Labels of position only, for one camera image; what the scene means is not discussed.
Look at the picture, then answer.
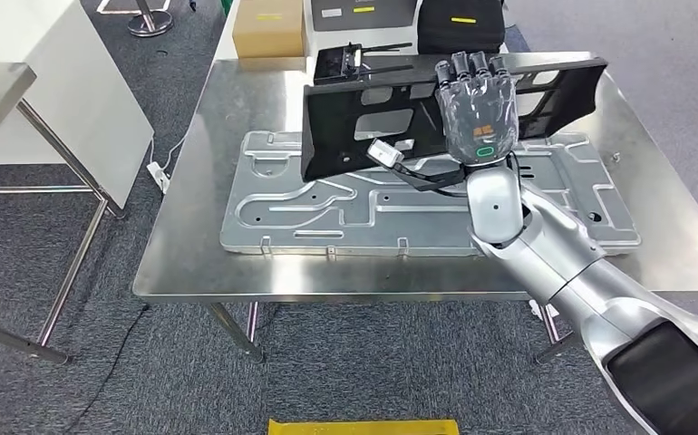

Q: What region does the black floor cable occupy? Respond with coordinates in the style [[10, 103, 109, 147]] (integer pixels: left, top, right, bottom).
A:
[[63, 304, 150, 435]]

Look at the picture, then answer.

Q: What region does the brown cardboard box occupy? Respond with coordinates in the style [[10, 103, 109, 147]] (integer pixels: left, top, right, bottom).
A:
[[231, 0, 307, 60]]

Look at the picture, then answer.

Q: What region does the stainless steel workbench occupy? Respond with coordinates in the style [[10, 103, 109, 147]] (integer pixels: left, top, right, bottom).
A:
[[131, 51, 698, 366]]

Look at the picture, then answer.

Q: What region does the large stamped metal plate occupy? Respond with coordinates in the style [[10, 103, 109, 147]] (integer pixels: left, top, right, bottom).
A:
[[219, 130, 642, 258]]

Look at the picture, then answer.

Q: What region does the white power cable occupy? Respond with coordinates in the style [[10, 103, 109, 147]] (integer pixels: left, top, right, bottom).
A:
[[150, 134, 189, 181]]

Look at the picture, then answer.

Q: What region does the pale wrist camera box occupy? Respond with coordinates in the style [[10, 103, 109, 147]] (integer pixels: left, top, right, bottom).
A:
[[365, 138, 406, 169]]

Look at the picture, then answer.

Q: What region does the white table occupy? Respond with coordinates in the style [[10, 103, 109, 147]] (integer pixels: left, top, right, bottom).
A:
[[212, 0, 513, 62]]

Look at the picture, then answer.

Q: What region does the black plastic plate bracket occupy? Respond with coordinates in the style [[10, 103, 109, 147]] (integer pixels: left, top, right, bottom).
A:
[[299, 51, 609, 184]]

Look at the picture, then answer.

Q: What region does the white cabinet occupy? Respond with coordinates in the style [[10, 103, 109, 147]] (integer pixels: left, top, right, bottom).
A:
[[0, 0, 156, 211]]

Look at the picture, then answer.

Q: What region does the white floor tape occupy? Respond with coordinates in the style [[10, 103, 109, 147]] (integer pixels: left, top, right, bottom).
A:
[[95, 0, 171, 15]]

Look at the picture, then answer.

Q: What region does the black router with antennas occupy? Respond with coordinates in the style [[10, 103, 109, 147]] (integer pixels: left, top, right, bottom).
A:
[[313, 42, 415, 86]]

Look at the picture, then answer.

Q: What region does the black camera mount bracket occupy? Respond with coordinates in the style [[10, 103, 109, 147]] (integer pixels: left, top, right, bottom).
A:
[[384, 159, 468, 194]]

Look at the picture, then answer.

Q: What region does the yellow floor tape marker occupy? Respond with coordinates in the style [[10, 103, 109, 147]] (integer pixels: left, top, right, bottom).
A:
[[267, 418, 462, 435]]

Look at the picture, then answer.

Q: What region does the chrome round base stand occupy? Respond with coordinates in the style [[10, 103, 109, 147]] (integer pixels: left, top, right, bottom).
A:
[[126, 0, 175, 38]]

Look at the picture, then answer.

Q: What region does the black bag with yellow label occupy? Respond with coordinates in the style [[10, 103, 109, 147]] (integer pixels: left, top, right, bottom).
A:
[[416, 0, 507, 56]]

